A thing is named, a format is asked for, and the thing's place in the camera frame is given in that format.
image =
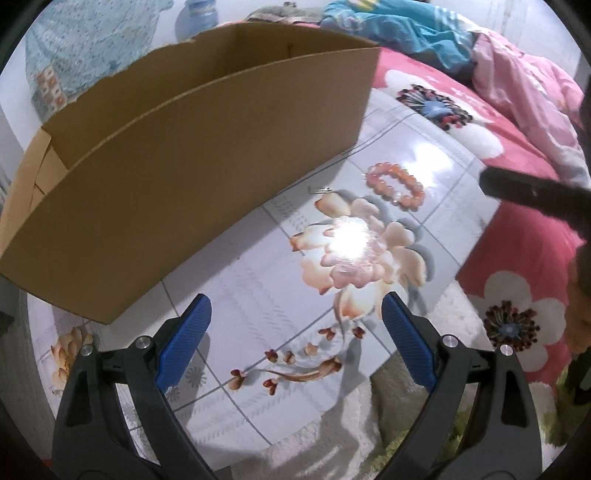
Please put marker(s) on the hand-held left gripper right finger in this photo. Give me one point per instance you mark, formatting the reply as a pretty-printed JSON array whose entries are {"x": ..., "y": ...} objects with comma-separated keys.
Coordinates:
[{"x": 408, "y": 341}]

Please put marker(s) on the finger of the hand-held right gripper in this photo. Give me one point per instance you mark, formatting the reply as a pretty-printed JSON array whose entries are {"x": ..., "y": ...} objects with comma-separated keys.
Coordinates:
[{"x": 521, "y": 189}]

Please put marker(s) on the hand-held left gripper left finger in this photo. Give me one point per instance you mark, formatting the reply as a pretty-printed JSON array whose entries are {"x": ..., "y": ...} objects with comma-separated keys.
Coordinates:
[{"x": 184, "y": 341}]

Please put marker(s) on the brown cardboard box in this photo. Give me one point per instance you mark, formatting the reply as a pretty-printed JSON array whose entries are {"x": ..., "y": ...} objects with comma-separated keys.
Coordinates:
[{"x": 184, "y": 175}]

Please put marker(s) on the person's right hand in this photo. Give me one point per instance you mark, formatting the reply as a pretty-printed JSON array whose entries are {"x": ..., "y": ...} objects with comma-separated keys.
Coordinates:
[{"x": 581, "y": 300}]

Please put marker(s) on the pink quilt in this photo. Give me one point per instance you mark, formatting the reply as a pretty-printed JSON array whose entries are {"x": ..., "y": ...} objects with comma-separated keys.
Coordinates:
[{"x": 526, "y": 92}]

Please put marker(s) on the white fluffy rug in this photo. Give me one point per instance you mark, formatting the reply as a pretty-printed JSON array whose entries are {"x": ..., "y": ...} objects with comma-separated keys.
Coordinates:
[{"x": 480, "y": 415}]

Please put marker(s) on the blue patterned blanket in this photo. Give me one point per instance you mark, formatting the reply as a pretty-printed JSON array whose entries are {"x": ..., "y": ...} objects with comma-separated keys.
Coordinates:
[{"x": 392, "y": 27}]

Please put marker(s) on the grey patterned pillow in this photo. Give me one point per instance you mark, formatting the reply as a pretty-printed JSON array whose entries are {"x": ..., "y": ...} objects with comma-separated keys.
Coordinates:
[{"x": 281, "y": 14}]

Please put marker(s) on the blue water jug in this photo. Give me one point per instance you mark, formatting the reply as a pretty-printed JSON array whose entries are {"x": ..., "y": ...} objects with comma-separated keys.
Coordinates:
[{"x": 197, "y": 18}]

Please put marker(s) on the orange checkered wall strip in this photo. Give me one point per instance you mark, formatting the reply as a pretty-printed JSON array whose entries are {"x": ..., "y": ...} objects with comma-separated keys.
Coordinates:
[{"x": 50, "y": 87}]

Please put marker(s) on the teal patterned wall cloth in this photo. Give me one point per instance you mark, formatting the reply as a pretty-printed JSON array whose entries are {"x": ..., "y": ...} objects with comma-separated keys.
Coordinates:
[{"x": 97, "y": 46}]

